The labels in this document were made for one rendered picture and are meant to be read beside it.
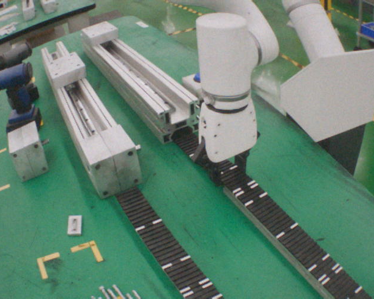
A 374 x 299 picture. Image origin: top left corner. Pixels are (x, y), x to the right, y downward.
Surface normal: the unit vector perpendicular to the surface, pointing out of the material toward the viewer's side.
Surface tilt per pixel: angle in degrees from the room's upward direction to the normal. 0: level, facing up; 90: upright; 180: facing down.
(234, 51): 90
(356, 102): 90
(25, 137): 0
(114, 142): 0
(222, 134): 89
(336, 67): 90
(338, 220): 0
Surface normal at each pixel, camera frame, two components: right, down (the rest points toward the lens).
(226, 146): 0.46, 0.52
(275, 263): -0.07, -0.78
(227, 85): -0.07, 0.62
